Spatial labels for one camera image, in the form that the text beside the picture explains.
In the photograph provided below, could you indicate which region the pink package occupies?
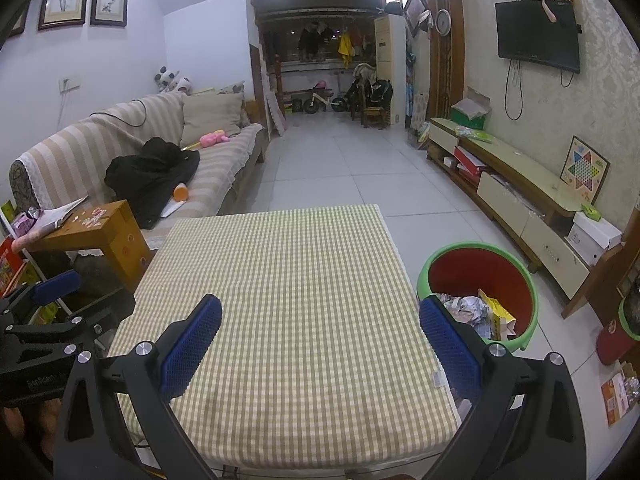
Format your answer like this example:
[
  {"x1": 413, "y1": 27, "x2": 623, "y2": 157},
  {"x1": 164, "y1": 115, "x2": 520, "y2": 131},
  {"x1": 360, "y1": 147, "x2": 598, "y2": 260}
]
[{"x1": 10, "y1": 207, "x2": 41, "y2": 238}]

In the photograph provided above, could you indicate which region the star checkers board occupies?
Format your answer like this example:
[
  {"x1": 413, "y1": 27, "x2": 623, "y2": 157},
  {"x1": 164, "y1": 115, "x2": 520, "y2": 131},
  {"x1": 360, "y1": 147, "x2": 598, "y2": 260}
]
[{"x1": 559, "y1": 136, "x2": 611, "y2": 205}]

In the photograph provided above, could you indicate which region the thin black cable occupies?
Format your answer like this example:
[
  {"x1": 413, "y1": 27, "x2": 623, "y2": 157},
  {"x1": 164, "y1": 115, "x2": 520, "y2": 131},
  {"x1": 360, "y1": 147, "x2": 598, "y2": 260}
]
[{"x1": 90, "y1": 100, "x2": 148, "y2": 128}]

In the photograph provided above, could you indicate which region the black jacket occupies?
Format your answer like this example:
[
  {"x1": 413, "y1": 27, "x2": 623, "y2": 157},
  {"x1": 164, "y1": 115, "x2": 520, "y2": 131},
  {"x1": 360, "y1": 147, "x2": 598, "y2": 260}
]
[{"x1": 104, "y1": 136, "x2": 201, "y2": 230}]

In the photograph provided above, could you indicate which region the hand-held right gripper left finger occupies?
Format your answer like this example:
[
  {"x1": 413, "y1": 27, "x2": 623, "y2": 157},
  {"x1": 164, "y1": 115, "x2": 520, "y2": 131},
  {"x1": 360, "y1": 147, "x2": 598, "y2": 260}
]
[{"x1": 52, "y1": 293, "x2": 223, "y2": 480}]

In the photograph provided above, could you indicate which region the white balance bike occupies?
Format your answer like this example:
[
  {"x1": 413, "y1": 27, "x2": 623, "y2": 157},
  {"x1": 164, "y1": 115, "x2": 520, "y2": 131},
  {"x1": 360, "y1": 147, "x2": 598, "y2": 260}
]
[{"x1": 302, "y1": 80, "x2": 349, "y2": 113}]

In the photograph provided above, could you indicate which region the panda plush toy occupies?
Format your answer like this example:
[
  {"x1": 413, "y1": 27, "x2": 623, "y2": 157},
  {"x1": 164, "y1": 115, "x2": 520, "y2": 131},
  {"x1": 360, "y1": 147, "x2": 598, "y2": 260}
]
[{"x1": 152, "y1": 65, "x2": 193, "y2": 95}]

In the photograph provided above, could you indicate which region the person's left hand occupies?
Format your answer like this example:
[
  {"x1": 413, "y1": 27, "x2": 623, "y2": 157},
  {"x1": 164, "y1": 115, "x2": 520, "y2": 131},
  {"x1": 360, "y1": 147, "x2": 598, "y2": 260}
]
[{"x1": 0, "y1": 402, "x2": 60, "y2": 466}]

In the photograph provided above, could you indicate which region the wooden side table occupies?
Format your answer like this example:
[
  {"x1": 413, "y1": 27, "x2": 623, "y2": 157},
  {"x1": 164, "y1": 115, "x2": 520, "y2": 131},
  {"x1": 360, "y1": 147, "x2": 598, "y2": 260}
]
[{"x1": 22, "y1": 200, "x2": 153, "y2": 293}]

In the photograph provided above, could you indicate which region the orange white box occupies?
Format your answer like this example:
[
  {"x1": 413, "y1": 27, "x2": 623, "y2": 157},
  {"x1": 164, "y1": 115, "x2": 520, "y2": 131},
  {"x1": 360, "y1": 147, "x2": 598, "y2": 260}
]
[{"x1": 600, "y1": 362, "x2": 640, "y2": 428}]

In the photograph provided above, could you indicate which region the framed picture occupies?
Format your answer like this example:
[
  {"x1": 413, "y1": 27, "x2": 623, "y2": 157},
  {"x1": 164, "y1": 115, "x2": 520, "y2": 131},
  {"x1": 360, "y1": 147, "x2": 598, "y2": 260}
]
[{"x1": 400, "y1": 0, "x2": 431, "y2": 38}]

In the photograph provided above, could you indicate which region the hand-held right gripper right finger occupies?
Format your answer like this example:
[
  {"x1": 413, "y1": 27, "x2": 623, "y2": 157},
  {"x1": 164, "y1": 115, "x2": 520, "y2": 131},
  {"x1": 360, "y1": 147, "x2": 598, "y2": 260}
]
[{"x1": 419, "y1": 296, "x2": 587, "y2": 480}]

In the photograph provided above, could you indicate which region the grey white magazine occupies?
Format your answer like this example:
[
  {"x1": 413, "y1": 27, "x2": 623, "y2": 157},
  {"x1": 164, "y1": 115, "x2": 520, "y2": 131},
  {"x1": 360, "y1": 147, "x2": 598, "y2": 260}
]
[{"x1": 30, "y1": 195, "x2": 90, "y2": 233}]

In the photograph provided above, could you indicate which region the red flat box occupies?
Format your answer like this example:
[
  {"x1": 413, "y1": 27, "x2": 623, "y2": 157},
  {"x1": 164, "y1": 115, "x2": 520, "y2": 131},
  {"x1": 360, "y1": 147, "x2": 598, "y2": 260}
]
[{"x1": 452, "y1": 145, "x2": 488, "y2": 178}]

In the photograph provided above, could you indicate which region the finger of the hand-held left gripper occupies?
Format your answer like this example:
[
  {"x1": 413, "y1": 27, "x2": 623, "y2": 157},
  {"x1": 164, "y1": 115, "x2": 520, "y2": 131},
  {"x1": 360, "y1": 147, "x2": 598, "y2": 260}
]
[
  {"x1": 0, "y1": 270, "x2": 82, "y2": 322},
  {"x1": 2, "y1": 287, "x2": 137, "y2": 361}
]

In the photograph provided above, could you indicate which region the yellow tea carton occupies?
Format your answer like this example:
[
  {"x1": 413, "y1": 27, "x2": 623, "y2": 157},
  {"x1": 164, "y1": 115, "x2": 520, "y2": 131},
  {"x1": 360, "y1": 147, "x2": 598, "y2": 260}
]
[{"x1": 477, "y1": 288, "x2": 517, "y2": 342}]

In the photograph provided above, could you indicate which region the black television cable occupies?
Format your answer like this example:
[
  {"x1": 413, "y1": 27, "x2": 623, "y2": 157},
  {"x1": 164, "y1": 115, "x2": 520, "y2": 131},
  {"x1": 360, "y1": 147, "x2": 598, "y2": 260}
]
[{"x1": 504, "y1": 57, "x2": 523, "y2": 121}]

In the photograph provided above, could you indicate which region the green box white lid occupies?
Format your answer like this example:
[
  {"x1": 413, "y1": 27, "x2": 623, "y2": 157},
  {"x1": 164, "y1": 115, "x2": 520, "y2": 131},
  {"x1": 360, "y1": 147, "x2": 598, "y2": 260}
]
[{"x1": 450, "y1": 87, "x2": 493, "y2": 131}]

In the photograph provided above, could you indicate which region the beige pillow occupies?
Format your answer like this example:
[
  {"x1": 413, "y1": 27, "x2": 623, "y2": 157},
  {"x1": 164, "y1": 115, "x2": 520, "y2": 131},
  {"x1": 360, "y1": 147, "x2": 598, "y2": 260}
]
[{"x1": 180, "y1": 92, "x2": 247, "y2": 147}]

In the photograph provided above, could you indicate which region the crumpled silver foil wrapper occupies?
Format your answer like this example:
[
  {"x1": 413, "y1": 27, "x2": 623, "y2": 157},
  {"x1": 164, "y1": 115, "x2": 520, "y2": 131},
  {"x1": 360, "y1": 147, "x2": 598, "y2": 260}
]
[{"x1": 432, "y1": 292, "x2": 488, "y2": 338}]

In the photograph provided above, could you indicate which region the white cardboard box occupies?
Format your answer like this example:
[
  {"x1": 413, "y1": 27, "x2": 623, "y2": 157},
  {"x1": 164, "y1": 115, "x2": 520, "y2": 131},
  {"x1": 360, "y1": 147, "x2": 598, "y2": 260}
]
[{"x1": 565, "y1": 210, "x2": 623, "y2": 267}]

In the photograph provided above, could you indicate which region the wooden television cabinet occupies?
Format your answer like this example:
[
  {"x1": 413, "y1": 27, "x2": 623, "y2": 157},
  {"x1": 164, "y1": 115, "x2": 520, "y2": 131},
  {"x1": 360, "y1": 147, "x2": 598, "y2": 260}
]
[{"x1": 426, "y1": 117, "x2": 593, "y2": 301}]

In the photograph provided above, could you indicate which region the wooden chair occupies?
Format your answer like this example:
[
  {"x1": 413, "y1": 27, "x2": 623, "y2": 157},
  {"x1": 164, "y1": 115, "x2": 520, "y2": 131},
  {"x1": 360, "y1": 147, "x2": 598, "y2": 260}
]
[{"x1": 361, "y1": 80, "x2": 388, "y2": 128}]

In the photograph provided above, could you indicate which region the white standing air conditioner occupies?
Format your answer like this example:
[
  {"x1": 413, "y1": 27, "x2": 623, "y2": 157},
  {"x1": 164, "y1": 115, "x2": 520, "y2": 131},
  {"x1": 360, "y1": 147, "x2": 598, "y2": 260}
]
[{"x1": 374, "y1": 14, "x2": 408, "y2": 128}]

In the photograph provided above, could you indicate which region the black wall television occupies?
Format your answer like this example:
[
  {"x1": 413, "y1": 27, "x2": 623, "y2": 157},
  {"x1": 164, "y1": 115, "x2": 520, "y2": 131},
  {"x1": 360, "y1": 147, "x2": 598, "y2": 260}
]
[{"x1": 495, "y1": 1, "x2": 581, "y2": 74}]

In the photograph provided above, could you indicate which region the red bin green rim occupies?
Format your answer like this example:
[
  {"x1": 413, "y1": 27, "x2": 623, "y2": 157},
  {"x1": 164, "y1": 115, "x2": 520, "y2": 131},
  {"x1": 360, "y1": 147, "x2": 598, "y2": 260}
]
[
  {"x1": 595, "y1": 292, "x2": 640, "y2": 366},
  {"x1": 416, "y1": 241, "x2": 540, "y2": 352}
]

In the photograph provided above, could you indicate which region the striped beige sofa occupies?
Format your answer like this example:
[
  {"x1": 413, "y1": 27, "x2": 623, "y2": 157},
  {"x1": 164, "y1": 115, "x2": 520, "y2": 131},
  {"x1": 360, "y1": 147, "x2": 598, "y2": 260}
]
[{"x1": 9, "y1": 91, "x2": 268, "y2": 251}]

